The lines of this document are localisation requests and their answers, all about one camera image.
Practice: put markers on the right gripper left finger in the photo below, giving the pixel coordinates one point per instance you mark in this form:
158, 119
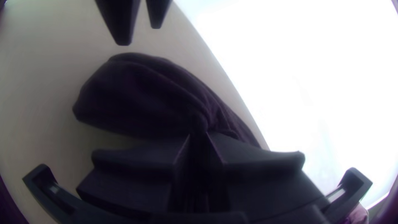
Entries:
130, 177

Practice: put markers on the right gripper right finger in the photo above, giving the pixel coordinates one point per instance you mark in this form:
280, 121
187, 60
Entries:
267, 177

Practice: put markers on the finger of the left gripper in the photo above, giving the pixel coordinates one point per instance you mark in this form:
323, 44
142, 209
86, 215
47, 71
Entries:
157, 12
119, 21

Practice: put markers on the black t-shirt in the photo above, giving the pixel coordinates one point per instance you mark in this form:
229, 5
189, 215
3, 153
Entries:
146, 99

